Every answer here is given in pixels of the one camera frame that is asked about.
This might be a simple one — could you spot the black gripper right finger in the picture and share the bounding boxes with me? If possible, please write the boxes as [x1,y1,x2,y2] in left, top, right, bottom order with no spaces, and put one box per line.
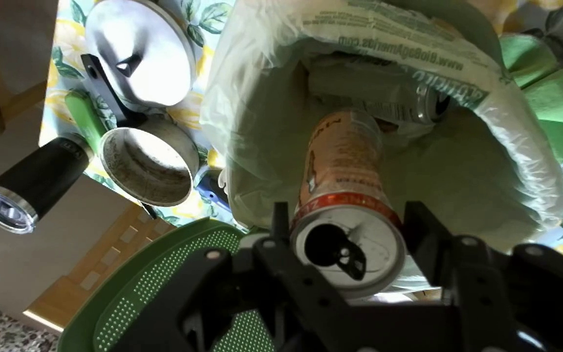
[402,202,563,352]

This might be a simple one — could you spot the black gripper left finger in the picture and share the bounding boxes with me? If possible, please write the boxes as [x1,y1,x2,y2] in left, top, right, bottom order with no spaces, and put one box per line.
[178,204,357,352]

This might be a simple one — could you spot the orange tall drink can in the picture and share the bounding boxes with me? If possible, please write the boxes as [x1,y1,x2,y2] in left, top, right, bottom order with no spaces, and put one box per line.
[291,110,406,297]

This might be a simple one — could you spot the white bin with liner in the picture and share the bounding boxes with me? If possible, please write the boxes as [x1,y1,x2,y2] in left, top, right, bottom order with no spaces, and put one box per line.
[201,0,563,251]

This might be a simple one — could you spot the green bin lid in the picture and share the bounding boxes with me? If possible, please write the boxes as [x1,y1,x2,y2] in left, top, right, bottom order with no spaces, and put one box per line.
[56,219,275,352]

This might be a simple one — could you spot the silver round tin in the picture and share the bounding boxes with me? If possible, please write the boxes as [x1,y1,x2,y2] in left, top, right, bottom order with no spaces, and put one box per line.
[99,118,199,208]

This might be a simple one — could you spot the silver round tin lid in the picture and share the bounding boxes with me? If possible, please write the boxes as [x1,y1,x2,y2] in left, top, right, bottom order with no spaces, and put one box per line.
[86,0,195,110]

